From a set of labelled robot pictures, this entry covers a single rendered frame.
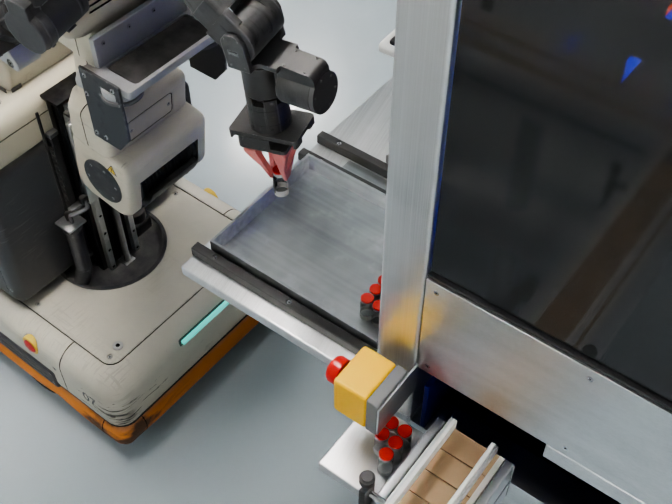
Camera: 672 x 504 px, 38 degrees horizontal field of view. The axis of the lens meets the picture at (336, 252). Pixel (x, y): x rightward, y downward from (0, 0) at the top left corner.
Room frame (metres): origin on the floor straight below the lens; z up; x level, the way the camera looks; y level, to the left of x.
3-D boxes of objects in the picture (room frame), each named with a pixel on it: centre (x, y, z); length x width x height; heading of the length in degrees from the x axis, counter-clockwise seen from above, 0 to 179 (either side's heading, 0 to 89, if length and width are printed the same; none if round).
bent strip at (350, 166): (1.22, -0.07, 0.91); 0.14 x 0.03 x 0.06; 52
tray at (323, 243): (1.05, -0.01, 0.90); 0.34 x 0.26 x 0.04; 53
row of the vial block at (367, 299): (0.99, -0.10, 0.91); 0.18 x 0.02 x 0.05; 143
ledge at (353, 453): (0.68, -0.07, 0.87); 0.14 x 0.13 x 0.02; 53
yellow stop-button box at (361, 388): (0.72, -0.04, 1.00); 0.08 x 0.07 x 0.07; 53
